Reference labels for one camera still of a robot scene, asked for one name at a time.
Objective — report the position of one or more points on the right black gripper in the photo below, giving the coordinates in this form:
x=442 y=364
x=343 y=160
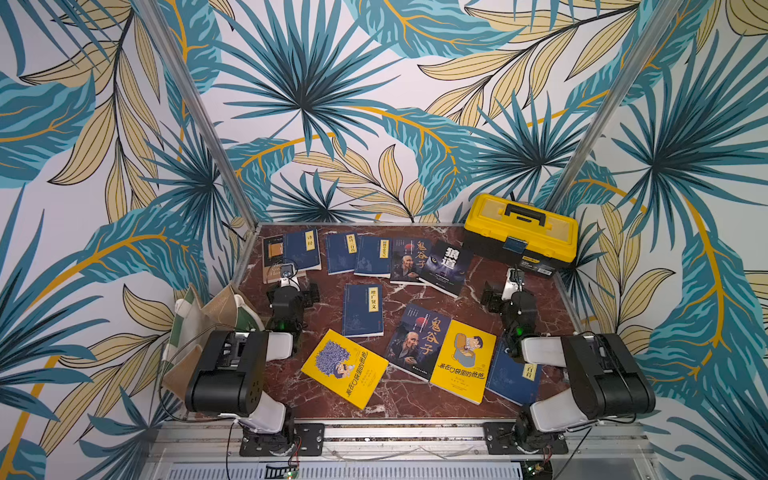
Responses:
x=501 y=299

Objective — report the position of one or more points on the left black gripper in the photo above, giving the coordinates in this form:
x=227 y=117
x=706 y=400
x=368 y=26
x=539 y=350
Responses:
x=309 y=295

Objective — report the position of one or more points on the yellow book cartoon figure cover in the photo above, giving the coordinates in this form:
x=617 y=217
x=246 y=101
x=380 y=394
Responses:
x=463 y=364

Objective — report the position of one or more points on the yellow book purple hedgehog cover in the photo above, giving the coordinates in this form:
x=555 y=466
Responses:
x=346 y=368

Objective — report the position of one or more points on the green beige canvas bag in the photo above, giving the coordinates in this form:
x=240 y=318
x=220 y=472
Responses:
x=193 y=324

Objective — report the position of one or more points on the dark book old man front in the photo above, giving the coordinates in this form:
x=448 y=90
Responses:
x=416 y=343

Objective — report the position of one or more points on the dark book old man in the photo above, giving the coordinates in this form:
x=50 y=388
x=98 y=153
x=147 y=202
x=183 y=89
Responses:
x=416 y=343
x=409 y=255

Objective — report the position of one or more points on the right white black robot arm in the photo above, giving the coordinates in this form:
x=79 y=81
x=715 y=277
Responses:
x=561 y=383

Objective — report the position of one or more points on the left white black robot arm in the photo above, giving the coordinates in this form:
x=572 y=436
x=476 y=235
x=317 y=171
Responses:
x=228 y=381

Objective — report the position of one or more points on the blue book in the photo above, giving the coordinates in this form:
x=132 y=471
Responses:
x=513 y=381
x=341 y=252
x=301 y=249
x=373 y=258

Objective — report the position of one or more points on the brown cover book back left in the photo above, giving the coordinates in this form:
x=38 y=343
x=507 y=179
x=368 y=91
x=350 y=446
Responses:
x=279 y=252

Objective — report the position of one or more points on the blue book front right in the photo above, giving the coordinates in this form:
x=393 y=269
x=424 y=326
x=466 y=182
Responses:
x=513 y=381

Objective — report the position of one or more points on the blue book centre table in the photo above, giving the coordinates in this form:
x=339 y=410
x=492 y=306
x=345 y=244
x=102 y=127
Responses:
x=362 y=311

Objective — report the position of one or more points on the blue book back middle left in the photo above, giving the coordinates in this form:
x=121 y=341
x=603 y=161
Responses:
x=341 y=252

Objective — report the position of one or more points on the yellow black toolbox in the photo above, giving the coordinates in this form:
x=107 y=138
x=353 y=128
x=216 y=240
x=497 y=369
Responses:
x=520 y=235

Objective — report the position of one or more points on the black wolf cover book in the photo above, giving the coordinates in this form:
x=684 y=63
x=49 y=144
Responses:
x=446 y=268

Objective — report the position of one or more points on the blue book back middle right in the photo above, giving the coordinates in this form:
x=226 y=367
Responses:
x=373 y=258

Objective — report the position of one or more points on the dark book old man back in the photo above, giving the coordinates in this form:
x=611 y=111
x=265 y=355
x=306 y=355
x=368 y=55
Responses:
x=409 y=255

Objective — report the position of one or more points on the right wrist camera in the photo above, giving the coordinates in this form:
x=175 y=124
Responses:
x=514 y=283

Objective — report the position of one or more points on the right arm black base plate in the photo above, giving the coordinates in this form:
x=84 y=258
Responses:
x=518 y=438

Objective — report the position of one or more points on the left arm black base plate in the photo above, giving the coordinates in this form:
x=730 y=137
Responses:
x=303 y=439

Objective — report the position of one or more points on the front aluminium rail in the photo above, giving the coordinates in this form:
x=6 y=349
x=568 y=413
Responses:
x=401 y=449

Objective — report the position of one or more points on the right metal frame post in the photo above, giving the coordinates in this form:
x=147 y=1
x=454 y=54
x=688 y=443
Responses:
x=635 y=64

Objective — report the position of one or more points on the metal frame post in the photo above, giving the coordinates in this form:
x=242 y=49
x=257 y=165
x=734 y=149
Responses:
x=160 y=33
x=635 y=64

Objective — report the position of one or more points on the left metal frame post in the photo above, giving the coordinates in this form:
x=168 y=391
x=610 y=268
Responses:
x=160 y=33

